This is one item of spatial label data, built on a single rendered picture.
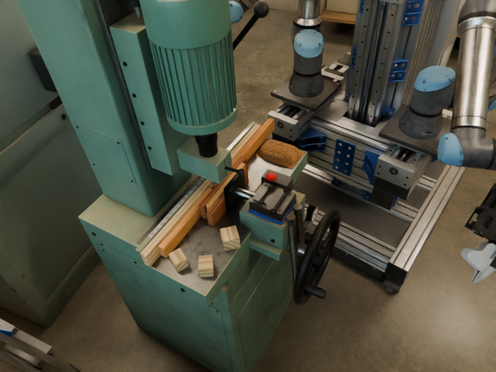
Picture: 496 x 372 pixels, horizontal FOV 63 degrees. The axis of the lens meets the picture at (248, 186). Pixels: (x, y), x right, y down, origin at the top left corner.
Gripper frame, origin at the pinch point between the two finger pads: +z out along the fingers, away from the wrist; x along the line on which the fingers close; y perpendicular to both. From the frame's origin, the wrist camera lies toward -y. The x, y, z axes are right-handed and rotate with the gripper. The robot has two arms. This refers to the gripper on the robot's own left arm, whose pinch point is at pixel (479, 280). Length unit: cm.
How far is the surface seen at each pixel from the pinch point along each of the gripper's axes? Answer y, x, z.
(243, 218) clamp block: 52, -15, 17
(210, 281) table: 50, -5, 34
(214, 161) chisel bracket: 66, -10, 8
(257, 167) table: 60, -34, 4
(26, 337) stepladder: 109, -48, 108
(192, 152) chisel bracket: 73, -11, 9
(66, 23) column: 103, 16, -4
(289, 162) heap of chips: 52, -35, -3
